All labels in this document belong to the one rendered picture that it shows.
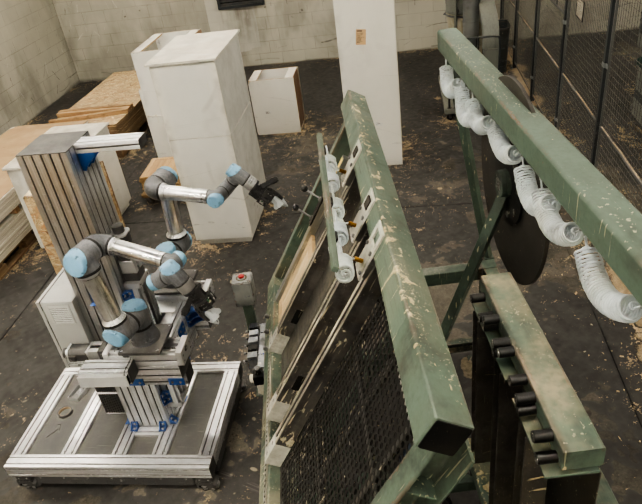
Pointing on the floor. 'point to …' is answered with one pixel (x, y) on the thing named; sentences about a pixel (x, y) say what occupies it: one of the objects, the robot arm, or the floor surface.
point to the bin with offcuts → (504, 42)
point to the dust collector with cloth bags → (483, 24)
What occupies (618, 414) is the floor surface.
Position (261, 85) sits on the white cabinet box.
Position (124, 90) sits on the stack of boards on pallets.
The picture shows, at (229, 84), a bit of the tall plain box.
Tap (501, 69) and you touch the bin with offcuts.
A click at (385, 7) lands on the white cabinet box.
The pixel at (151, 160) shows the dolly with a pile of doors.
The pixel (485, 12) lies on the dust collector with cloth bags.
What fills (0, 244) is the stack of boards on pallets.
